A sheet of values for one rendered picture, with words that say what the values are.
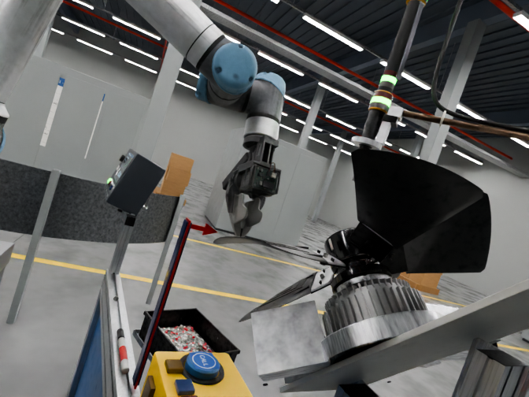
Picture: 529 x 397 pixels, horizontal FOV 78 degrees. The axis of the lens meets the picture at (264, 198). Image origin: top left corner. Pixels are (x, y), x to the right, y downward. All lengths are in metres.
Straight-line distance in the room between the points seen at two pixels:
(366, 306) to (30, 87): 6.58
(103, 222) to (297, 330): 1.88
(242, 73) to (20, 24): 0.41
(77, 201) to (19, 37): 1.66
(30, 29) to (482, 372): 0.98
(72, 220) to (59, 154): 4.42
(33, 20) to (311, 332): 0.81
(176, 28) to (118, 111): 6.04
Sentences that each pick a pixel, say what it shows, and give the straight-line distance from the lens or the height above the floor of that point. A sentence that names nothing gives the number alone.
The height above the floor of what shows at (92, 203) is 0.81.
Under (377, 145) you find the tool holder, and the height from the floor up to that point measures 1.46.
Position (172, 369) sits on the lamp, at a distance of 0.41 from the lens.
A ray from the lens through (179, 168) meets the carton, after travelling 8.70.
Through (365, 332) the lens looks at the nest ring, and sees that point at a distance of 0.67.
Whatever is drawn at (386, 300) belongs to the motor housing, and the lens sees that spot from 0.72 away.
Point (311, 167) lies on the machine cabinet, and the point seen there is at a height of 1.93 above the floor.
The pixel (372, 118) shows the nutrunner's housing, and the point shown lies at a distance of 0.80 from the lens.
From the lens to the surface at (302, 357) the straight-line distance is 0.75.
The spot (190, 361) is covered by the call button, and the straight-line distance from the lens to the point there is 0.42.
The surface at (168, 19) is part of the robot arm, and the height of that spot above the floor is 1.50.
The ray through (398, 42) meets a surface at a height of 1.69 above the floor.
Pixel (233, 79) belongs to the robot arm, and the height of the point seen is 1.44.
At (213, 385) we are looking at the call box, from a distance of 0.42.
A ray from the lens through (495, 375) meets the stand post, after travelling 0.69.
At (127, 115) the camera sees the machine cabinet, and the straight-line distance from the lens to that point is 6.61.
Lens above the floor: 1.30
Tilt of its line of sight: 3 degrees down
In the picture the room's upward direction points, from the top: 19 degrees clockwise
